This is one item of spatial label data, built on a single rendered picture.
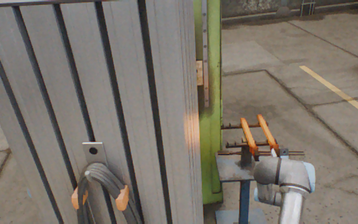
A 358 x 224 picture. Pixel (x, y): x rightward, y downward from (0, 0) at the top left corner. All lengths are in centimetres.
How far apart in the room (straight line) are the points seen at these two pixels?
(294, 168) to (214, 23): 107
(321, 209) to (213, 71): 154
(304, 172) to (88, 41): 111
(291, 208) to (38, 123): 105
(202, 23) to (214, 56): 23
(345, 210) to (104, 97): 277
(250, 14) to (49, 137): 806
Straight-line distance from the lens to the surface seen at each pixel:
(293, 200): 131
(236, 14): 825
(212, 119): 228
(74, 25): 35
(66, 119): 41
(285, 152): 174
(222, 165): 215
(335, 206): 301
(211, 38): 203
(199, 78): 208
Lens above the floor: 208
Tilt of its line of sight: 31 degrees down
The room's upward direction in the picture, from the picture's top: 5 degrees counter-clockwise
